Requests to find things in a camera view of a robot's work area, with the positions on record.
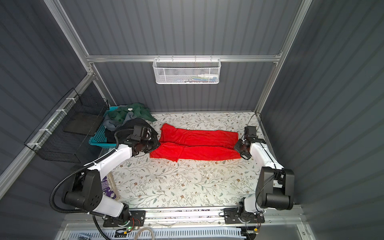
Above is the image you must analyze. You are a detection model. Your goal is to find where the red t shirt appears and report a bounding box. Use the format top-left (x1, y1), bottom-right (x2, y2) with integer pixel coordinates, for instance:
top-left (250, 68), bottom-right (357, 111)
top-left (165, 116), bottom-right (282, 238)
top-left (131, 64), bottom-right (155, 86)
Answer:
top-left (150, 124), bottom-right (241, 162)

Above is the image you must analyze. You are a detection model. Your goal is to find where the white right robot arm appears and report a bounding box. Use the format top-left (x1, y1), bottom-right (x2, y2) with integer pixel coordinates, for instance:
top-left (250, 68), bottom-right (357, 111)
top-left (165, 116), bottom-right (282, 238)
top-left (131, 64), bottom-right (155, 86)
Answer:
top-left (234, 126), bottom-right (295, 223)

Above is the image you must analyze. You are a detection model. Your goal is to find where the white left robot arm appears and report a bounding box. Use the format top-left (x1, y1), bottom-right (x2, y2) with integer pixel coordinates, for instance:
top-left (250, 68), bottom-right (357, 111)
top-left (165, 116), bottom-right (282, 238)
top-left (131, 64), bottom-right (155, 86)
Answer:
top-left (62, 124), bottom-right (161, 222)

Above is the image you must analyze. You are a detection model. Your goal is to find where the black t shirt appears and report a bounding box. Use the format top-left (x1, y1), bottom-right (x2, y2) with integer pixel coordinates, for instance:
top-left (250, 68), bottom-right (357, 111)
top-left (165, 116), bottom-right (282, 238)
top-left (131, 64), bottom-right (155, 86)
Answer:
top-left (105, 118), bottom-right (158, 144)

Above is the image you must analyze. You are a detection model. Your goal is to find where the grey t shirt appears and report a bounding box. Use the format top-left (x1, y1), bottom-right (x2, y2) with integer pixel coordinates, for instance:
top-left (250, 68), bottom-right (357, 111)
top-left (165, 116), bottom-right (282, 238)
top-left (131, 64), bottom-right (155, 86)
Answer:
top-left (103, 112), bottom-right (135, 132)

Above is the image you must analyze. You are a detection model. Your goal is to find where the green t shirt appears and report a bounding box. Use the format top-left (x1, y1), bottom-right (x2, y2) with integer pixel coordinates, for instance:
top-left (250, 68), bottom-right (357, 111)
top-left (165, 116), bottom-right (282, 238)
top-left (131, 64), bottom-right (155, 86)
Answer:
top-left (111, 103), bottom-right (157, 122)

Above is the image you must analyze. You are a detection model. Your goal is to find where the teal plastic laundry basket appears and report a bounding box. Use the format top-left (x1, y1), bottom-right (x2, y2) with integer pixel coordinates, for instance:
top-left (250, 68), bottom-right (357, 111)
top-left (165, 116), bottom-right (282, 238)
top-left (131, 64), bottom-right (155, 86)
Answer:
top-left (89, 107), bottom-right (117, 149)

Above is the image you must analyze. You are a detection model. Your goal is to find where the purple booklet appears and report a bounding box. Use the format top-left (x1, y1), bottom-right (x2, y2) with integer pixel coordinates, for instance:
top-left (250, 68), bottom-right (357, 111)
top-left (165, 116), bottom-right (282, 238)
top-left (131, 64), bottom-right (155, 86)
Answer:
top-left (101, 177), bottom-right (120, 200)

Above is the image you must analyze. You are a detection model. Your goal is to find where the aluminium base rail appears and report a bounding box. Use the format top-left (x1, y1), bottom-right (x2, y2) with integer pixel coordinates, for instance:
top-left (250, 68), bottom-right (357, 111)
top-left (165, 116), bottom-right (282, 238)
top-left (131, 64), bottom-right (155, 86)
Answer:
top-left (132, 205), bottom-right (307, 228)

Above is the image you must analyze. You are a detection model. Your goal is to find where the white wire mesh basket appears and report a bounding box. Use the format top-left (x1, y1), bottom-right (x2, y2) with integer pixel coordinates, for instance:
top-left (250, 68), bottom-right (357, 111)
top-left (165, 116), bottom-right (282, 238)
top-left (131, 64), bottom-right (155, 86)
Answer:
top-left (153, 59), bottom-right (222, 85)

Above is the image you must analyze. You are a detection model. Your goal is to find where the black wire mesh basket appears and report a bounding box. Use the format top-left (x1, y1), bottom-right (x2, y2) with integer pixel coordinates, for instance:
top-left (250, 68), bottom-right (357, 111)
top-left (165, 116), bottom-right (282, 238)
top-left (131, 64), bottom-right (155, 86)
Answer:
top-left (25, 84), bottom-right (109, 164)

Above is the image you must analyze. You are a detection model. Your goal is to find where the black corrugated cable conduit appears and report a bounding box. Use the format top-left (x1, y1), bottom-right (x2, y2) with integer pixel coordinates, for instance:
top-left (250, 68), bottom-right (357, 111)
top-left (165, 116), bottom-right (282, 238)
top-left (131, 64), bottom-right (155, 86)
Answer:
top-left (49, 128), bottom-right (134, 214)

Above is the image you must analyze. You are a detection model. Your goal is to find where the white slotted cable duct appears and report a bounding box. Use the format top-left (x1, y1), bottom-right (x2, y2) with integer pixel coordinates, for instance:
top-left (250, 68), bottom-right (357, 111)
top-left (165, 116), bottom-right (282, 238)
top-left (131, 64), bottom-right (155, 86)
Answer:
top-left (65, 227), bottom-right (246, 240)

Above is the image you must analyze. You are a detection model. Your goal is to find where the aluminium horizontal frame bar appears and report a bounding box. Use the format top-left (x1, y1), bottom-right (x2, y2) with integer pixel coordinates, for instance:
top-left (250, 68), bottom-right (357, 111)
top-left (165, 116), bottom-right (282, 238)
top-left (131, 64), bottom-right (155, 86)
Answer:
top-left (86, 55), bottom-right (281, 63)

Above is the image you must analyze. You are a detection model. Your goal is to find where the aluminium corner frame post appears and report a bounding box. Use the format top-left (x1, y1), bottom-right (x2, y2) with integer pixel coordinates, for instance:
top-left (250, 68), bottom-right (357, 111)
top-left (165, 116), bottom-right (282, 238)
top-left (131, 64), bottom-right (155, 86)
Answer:
top-left (254, 0), bottom-right (313, 115)

